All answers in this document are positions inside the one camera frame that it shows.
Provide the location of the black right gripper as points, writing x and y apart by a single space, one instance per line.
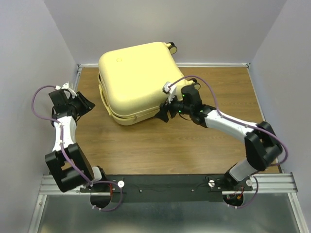
163 109

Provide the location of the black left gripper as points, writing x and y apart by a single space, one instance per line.
87 105

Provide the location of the cream yellow suitcase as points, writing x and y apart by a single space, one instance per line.
131 80

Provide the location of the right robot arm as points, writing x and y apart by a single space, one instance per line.
261 144

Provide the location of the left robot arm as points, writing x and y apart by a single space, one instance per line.
67 163

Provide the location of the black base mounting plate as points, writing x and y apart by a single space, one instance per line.
168 188

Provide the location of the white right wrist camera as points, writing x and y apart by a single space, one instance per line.
170 90

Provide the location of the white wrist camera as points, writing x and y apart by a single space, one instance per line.
68 87
170 90

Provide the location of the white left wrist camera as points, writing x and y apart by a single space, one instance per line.
68 87

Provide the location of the aluminium frame rail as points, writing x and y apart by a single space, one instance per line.
266 183

